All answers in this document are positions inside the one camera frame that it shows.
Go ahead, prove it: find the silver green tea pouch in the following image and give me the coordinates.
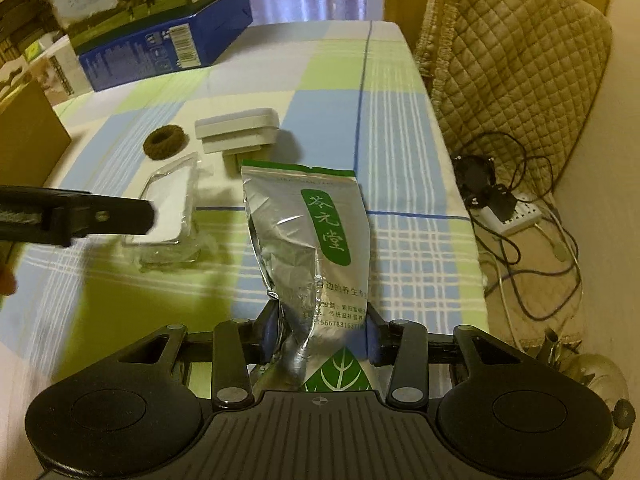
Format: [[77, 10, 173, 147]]
[[241, 162, 375, 392]]

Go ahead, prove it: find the white appliance box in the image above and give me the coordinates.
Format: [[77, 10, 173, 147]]
[[29, 36, 92, 106]]

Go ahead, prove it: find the black folding cart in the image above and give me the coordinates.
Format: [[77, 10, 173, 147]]
[[0, 0, 60, 63]]

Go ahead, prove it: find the white plastic box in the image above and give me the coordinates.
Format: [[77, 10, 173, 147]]
[[194, 107, 280, 162]]

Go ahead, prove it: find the dark hair tie ring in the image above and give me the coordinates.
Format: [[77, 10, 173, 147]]
[[142, 123, 190, 162]]

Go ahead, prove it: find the steel kettle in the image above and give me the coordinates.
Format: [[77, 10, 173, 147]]
[[536, 328, 637, 479]]

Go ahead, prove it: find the tissue packs cardboard box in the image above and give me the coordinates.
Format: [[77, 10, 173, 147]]
[[1, 32, 52, 90]]

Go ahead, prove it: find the open brown cardboard box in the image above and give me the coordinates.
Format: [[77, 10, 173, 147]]
[[0, 81, 72, 188]]

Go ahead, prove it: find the blue flat box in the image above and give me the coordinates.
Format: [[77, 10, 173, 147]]
[[78, 0, 253, 91]]

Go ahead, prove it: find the white power strip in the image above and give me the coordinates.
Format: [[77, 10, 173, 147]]
[[473, 194, 542, 236]]

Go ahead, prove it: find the checked tablecloth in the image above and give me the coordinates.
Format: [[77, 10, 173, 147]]
[[1, 21, 488, 403]]

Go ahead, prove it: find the person left hand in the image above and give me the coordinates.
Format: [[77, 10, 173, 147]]
[[0, 263, 17, 296]]

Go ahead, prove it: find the quilted beige chair cover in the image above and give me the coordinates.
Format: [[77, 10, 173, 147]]
[[414, 0, 612, 190]]

